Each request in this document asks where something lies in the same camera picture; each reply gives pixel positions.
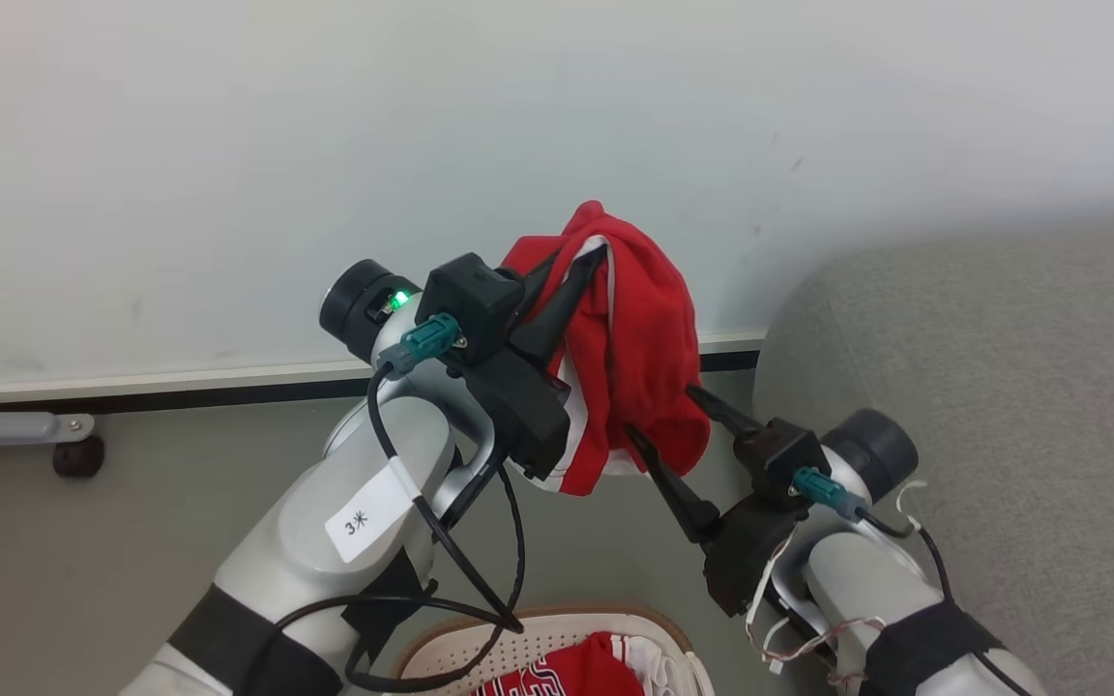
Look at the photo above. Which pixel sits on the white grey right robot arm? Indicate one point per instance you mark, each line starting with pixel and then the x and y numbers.
pixel 881 590

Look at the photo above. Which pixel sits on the white paper label tag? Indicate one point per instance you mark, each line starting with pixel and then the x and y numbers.
pixel 368 514

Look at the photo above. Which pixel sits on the red sports jersey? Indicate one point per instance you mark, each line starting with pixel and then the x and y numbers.
pixel 644 338

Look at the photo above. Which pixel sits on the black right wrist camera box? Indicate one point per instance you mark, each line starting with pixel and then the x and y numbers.
pixel 781 459

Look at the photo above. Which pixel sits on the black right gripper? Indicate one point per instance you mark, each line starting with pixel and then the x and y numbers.
pixel 746 561

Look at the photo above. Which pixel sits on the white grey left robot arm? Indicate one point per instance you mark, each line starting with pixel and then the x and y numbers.
pixel 325 522

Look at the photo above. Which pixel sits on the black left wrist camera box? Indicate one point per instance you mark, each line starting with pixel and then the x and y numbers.
pixel 470 300

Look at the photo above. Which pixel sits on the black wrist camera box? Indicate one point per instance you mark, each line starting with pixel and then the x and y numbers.
pixel 781 459
pixel 470 300

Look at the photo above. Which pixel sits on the white and black baseboard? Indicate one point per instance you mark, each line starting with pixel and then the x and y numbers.
pixel 180 385

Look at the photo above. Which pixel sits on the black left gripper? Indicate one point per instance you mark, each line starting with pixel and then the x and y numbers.
pixel 523 411

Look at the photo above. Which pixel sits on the grey fabric sofa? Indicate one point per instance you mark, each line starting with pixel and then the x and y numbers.
pixel 1002 406

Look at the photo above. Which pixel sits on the black caster wheel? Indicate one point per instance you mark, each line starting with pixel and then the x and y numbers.
pixel 78 456

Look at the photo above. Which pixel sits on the cream perforated laundry basket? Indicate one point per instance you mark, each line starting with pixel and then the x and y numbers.
pixel 547 638

